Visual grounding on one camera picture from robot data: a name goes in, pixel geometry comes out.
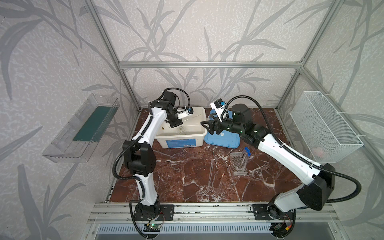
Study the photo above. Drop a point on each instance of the aluminium frame rail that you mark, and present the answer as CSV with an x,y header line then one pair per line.
x,y
214,65

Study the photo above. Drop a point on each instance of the blue plastic bin lid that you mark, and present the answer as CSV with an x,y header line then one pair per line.
x,y
224,139

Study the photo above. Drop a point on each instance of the white wire mesh basket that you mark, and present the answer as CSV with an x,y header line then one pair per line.
x,y
321,125

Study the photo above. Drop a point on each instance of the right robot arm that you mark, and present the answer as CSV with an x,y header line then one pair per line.
x,y
316,186

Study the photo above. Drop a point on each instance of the white plastic storage bin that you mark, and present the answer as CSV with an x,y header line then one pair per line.
x,y
190,134

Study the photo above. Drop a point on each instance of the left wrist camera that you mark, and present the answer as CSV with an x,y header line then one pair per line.
x,y
184,113

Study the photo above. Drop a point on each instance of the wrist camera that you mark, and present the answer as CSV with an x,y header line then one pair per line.
x,y
220,108
184,113

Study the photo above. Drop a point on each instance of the test tube blue cap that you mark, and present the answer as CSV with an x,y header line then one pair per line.
x,y
246,151

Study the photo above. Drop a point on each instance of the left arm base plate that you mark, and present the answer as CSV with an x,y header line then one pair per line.
x,y
161,211

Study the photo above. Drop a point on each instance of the clear plastic test tube rack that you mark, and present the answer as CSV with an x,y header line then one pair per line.
x,y
238,163

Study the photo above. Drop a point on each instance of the pink object in basket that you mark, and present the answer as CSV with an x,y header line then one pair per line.
x,y
319,152

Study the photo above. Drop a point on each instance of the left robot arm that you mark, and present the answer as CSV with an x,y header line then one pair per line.
x,y
140,158

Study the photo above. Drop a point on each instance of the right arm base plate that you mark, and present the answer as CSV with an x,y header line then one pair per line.
x,y
266,212

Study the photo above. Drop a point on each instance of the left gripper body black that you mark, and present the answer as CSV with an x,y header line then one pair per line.
x,y
174,120

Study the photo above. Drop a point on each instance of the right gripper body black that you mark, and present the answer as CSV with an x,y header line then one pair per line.
x,y
216,126

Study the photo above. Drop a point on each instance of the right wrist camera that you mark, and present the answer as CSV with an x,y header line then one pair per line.
x,y
220,108

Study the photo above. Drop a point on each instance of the clear acrylic wall shelf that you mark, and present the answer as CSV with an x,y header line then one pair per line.
x,y
79,138

